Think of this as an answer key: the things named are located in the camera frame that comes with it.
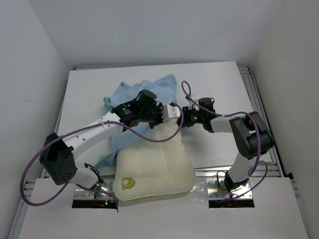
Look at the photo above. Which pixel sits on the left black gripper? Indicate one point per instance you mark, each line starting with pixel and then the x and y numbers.
pixel 159 107

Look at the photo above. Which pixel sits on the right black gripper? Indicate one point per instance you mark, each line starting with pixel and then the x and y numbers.
pixel 186 112

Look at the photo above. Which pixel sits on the blue green pillowcase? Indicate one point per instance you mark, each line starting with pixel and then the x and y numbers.
pixel 164 88

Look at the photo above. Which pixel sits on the cream yellow pillow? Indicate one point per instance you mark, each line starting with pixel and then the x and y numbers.
pixel 154 168

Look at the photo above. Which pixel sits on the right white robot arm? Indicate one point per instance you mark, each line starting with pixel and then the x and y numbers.
pixel 252 137

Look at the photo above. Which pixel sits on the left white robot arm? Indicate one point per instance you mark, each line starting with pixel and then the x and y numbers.
pixel 61 157

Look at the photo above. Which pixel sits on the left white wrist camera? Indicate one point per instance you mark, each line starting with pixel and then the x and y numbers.
pixel 170 112

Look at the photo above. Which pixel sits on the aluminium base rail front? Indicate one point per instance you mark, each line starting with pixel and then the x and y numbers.
pixel 213 182

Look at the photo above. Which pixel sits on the aluminium frame rail right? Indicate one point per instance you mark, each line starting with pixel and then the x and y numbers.
pixel 257 104

